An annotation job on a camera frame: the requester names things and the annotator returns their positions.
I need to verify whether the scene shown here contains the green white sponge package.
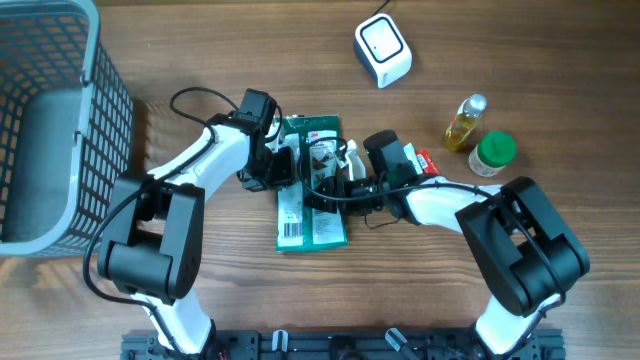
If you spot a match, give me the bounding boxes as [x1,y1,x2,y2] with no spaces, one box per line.
[276,114,348,252]

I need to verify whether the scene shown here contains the red white toothpaste box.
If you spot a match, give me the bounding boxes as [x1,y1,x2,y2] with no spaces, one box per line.
[416,149,440,175]

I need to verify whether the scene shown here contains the clear Vim dish soap bottle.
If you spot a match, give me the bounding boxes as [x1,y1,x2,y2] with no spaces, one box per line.
[443,94,488,151]

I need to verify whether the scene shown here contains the green lid white jar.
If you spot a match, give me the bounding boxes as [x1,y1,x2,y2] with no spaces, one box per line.
[468,131,517,177]

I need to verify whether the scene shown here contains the teal toothbrush package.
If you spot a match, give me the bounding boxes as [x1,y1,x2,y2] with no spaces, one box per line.
[403,143,424,175]

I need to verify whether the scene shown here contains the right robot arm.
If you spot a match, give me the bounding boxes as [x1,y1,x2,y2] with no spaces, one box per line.
[296,130,590,359]

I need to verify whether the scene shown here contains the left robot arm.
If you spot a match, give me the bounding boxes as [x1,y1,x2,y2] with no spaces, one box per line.
[83,89,295,359]

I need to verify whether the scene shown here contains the white barcode scanner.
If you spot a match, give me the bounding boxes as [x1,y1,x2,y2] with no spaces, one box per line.
[353,13,413,89]

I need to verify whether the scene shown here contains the grey plastic shopping basket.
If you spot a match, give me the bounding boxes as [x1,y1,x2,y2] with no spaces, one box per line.
[1,1,135,257]

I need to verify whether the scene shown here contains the black mounting rail base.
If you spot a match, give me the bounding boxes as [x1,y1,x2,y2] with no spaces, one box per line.
[120,328,566,360]

